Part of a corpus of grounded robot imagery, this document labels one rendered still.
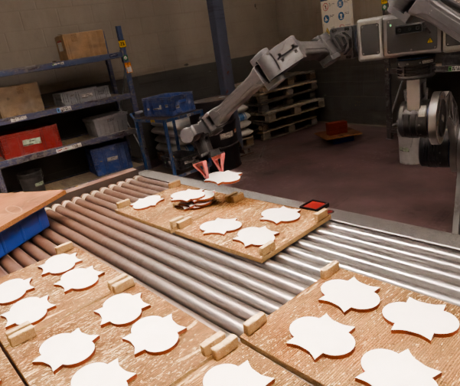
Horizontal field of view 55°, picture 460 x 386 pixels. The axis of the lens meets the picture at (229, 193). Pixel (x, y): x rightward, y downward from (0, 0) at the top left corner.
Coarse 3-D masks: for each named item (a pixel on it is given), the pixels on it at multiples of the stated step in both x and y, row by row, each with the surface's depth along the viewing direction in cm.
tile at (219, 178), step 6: (210, 174) 170; (216, 174) 170; (222, 174) 169; (228, 174) 168; (234, 174) 167; (240, 174) 167; (204, 180) 165; (210, 180) 164; (216, 180) 163; (222, 180) 162; (228, 180) 162; (234, 180) 161
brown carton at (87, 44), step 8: (80, 32) 519; (88, 32) 523; (96, 32) 529; (56, 40) 531; (64, 40) 510; (72, 40) 514; (80, 40) 520; (88, 40) 524; (96, 40) 530; (104, 40) 535; (64, 48) 515; (72, 48) 516; (80, 48) 521; (88, 48) 526; (96, 48) 531; (104, 48) 536; (64, 56) 525; (72, 56) 518; (80, 56) 523; (88, 56) 527
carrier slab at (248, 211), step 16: (224, 208) 166; (240, 208) 163; (256, 208) 161; (192, 224) 156; (256, 224) 147; (272, 224) 145; (288, 224) 143; (304, 224) 141; (320, 224) 142; (208, 240) 141; (224, 240) 139; (288, 240) 132; (240, 256) 131; (256, 256) 126; (272, 256) 128
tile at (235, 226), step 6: (210, 222) 152; (216, 222) 152; (222, 222) 151; (228, 222) 150; (234, 222) 149; (204, 228) 148; (210, 228) 147; (216, 228) 147; (222, 228) 146; (228, 228) 145; (234, 228) 144; (240, 228) 146; (204, 234) 145; (222, 234) 143
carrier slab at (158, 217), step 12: (168, 192) 195; (216, 192) 185; (168, 204) 180; (216, 204) 171; (132, 216) 173; (144, 216) 171; (156, 216) 169; (168, 216) 167; (192, 216) 163; (168, 228) 156
